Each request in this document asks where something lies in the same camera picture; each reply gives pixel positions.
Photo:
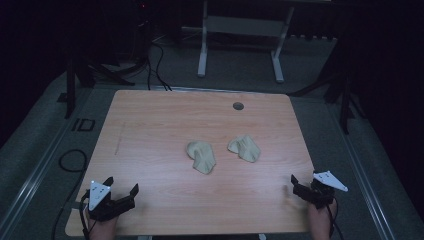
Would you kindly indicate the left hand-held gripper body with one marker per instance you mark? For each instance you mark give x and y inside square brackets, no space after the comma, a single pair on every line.
[100,200]

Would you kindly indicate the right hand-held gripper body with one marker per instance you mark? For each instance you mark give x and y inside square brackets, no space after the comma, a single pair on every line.
[321,190]

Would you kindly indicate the beige sock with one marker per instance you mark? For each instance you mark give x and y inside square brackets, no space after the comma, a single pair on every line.
[201,156]
[246,148]

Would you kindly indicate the person's left hand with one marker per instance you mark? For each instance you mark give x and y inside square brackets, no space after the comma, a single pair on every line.
[104,228]

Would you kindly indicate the person's right hand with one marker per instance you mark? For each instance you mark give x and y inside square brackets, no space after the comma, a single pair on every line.
[319,220]

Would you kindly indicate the grey tape piece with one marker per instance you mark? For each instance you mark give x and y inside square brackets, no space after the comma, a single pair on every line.
[76,205]

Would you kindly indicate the black tripod stand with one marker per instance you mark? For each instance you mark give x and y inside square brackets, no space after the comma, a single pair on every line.
[343,100]
[71,83]

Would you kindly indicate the grey round table grommet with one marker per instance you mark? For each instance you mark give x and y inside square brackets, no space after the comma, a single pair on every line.
[238,106]

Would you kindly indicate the white power strip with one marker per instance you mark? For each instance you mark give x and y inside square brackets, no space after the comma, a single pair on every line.
[313,37]

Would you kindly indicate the white metal stand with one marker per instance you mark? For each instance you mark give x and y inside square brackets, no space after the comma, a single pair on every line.
[243,26]

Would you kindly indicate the metal floor rail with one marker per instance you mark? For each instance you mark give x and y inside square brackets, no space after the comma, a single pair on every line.
[30,181]
[363,180]

